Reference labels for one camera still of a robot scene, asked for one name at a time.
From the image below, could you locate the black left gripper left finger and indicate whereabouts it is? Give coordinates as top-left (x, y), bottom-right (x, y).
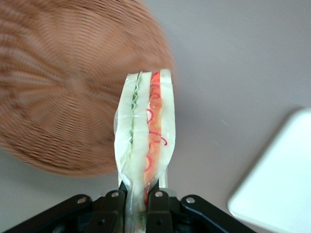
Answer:
top-left (93, 181), bottom-right (129, 233)

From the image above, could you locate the empty round wicker basket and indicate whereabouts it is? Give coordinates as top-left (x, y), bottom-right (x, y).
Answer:
top-left (0, 0), bottom-right (178, 180)

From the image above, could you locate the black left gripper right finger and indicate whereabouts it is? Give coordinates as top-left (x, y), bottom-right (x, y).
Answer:
top-left (146, 178), bottom-right (182, 233)

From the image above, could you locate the cream plastic tray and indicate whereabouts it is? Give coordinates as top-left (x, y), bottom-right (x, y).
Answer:
top-left (226, 108), bottom-right (311, 233)

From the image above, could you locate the plastic-wrapped sandwich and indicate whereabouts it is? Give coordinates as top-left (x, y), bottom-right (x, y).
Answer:
top-left (113, 68), bottom-right (176, 233)

